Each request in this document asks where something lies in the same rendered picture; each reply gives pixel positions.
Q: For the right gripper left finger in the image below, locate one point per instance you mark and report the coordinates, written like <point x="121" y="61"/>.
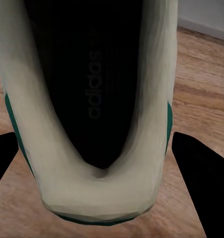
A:
<point x="8" y="149"/>

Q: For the gym shoe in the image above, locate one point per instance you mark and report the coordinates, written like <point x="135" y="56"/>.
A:
<point x="88" y="86"/>

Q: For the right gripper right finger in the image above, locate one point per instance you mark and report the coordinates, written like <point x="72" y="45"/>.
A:
<point x="203" y="172"/>

